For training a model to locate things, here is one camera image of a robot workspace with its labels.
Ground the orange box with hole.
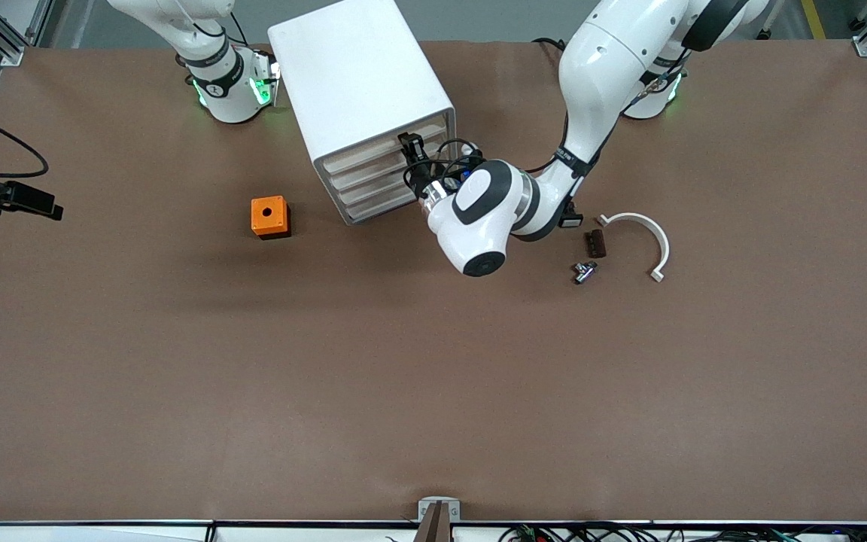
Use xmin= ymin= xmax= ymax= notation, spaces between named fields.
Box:
xmin=250 ymin=195 xmax=292 ymax=240

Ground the white curved plastic clamp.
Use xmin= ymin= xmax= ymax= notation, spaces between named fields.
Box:
xmin=597 ymin=212 xmax=671 ymax=283

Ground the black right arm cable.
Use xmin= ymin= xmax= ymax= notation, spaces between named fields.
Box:
xmin=0 ymin=100 xmax=50 ymax=179

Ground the grey table edge bracket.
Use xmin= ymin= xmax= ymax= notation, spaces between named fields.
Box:
xmin=418 ymin=497 xmax=461 ymax=522

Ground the black cable bundle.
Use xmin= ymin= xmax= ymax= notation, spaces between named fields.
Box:
xmin=500 ymin=522 xmax=867 ymax=542

